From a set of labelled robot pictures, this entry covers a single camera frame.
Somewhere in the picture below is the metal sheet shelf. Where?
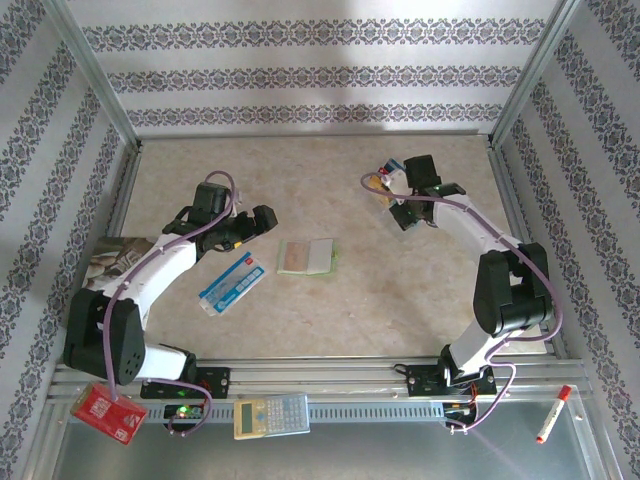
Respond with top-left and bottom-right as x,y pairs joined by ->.
47,417 -> 609,480

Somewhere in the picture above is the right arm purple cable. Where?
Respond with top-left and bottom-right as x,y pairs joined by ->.
360,171 -> 564,435

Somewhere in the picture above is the white marker red cap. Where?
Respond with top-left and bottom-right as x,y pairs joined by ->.
535,384 -> 573,445

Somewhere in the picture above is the aluminium frame post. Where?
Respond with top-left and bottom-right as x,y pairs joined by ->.
42,0 -> 141,149
489,0 -> 586,149

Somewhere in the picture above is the aluminium side rail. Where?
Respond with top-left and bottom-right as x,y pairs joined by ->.
487,142 -> 571,361
64,142 -> 144,364

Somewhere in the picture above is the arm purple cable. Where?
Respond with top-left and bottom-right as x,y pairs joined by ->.
102,170 -> 239,436
360,171 -> 564,435

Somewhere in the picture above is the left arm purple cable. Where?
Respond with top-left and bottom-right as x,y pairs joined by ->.
102,170 -> 239,436

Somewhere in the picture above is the blue white packet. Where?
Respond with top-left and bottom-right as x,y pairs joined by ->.
198,251 -> 266,317

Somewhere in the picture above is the beige grey calculator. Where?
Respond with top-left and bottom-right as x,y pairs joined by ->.
233,392 -> 311,441

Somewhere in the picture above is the magazine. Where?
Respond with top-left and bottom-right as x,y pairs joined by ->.
74,234 -> 166,321

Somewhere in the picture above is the red box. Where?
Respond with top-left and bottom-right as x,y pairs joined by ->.
69,382 -> 149,446

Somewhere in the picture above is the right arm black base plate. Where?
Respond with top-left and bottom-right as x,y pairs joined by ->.
403,363 -> 499,399

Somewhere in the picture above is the grey slotted cable duct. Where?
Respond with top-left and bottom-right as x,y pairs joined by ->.
147,401 -> 480,425

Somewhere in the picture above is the clear acrylic card stand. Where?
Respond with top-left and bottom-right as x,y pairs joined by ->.
367,157 -> 416,231

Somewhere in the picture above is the small black controller board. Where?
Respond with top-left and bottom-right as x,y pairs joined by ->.
164,402 -> 206,424
443,401 -> 479,424

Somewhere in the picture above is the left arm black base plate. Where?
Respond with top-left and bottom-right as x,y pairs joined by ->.
139,366 -> 232,400

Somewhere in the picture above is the green card holder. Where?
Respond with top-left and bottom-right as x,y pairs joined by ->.
276,237 -> 340,277

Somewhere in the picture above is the aluminium mounting rail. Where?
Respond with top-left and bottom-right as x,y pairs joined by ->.
48,355 -> 587,402

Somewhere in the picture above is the aluminium rear rail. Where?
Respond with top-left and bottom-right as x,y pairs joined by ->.
137,130 -> 494,143

